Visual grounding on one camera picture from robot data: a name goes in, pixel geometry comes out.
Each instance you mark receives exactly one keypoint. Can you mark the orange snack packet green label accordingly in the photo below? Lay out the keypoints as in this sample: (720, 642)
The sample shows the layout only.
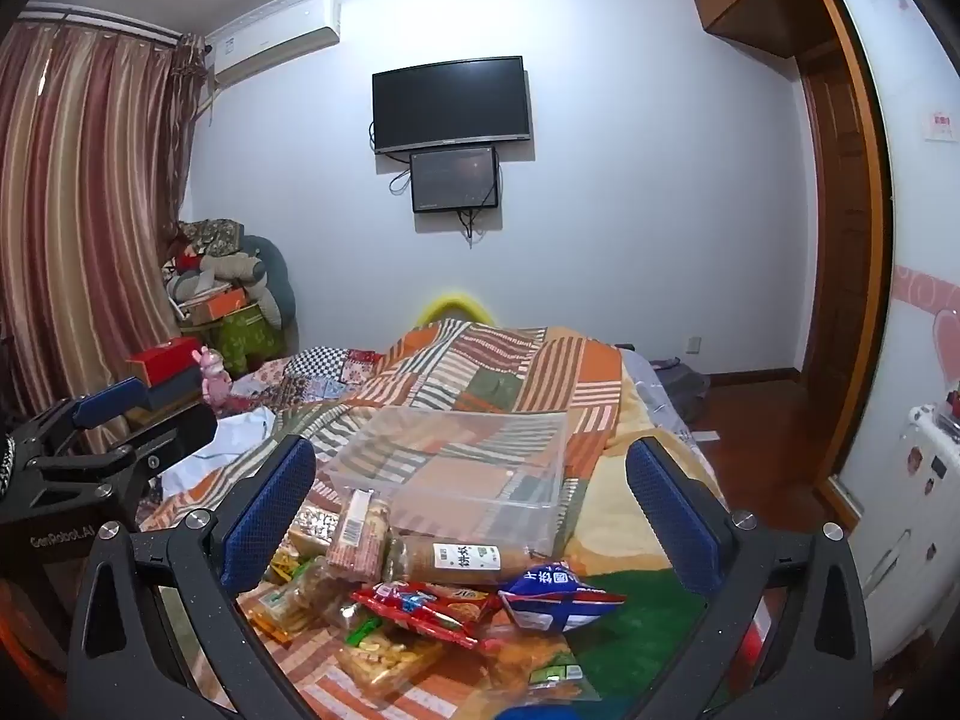
(289, 604)

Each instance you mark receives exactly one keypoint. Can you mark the white wall socket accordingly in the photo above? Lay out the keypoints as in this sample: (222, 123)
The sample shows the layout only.
(695, 345)

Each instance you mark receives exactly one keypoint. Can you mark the red snack packet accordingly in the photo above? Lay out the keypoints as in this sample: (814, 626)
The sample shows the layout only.
(427, 607)

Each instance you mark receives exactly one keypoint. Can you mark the brown wooden door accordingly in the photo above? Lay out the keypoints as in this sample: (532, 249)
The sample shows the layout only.
(832, 240)

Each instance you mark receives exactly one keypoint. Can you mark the orange cardboard box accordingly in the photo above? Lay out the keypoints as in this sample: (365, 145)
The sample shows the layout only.
(217, 304)

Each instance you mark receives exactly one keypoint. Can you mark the nut bar packet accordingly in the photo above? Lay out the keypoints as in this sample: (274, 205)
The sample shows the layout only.
(315, 521)

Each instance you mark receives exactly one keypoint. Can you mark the white paper scrap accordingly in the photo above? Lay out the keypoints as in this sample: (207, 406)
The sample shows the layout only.
(706, 435)

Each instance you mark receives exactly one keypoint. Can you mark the grey backpack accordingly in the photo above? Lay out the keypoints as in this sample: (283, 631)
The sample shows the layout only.
(679, 386)

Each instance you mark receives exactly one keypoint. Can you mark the yellow hoop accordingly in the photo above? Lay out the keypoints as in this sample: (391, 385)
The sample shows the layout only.
(450, 298)

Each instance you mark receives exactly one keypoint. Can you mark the pink toy figure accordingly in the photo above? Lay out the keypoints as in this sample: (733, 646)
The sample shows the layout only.
(214, 379)

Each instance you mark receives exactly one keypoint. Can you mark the pink wall sticker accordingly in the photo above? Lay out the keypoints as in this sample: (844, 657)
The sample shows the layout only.
(939, 125)

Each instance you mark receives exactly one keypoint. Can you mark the striped biscuit packet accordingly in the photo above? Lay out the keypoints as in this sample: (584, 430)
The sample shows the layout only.
(360, 536)

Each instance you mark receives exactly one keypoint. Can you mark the large black wall television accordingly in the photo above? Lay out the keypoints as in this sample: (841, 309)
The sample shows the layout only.
(450, 101)

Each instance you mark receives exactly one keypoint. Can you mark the floral patchwork quilt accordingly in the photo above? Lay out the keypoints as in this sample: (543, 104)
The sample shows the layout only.
(330, 371)

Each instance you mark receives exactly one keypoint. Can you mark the clear plastic box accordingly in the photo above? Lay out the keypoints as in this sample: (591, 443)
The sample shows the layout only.
(480, 465)

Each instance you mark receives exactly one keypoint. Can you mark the white plastic bag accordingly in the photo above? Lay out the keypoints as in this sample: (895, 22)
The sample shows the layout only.
(225, 442)

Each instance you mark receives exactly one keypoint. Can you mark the white cabinet with stickers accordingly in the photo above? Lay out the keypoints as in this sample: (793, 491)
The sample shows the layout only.
(930, 510)

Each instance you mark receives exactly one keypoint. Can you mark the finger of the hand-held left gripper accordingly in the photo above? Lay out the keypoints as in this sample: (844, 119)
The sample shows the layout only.
(176, 439)
(112, 399)

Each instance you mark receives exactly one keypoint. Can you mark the cracker bag with green label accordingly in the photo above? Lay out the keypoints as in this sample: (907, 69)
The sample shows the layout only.
(386, 656)

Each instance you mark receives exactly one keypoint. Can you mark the green gift bag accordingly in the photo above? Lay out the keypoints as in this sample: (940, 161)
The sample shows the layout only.
(247, 337)

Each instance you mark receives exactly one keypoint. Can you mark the white air conditioner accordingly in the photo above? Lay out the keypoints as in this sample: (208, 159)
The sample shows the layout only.
(277, 45)

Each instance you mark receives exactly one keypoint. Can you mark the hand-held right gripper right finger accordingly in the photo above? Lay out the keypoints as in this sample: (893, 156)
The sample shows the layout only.
(671, 521)

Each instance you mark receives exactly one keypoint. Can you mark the blue and white snack packet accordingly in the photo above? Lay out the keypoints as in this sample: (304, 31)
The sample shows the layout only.
(559, 600)

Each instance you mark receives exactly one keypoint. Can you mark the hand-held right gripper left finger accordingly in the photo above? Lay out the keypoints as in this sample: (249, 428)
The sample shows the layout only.
(270, 521)

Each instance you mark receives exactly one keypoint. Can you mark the striped patchwork blanket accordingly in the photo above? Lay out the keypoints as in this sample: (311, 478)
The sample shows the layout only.
(487, 367)

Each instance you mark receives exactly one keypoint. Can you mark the white wardrobe with pink hearts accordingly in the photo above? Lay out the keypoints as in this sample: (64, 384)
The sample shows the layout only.
(900, 255)

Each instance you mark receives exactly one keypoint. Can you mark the long brown packet white label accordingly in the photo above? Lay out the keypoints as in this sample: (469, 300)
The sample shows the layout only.
(457, 559)

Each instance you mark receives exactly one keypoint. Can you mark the red box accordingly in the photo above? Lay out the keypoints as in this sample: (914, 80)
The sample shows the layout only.
(161, 360)

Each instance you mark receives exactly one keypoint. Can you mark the light printed bedsheet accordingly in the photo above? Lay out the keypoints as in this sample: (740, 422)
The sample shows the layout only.
(660, 420)

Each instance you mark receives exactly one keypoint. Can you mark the small green snack packet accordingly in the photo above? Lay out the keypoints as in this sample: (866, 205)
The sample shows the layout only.
(555, 673)

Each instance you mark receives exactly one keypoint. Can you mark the small black wall monitor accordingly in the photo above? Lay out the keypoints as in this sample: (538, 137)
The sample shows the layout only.
(454, 178)

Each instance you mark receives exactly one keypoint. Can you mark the patterned cushion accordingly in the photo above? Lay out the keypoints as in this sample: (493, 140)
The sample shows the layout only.
(214, 236)

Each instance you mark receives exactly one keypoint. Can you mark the striped red curtain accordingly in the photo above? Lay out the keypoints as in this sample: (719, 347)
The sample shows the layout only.
(82, 187)

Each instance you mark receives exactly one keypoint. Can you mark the dark flat box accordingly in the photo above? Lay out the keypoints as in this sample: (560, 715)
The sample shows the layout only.
(176, 390)

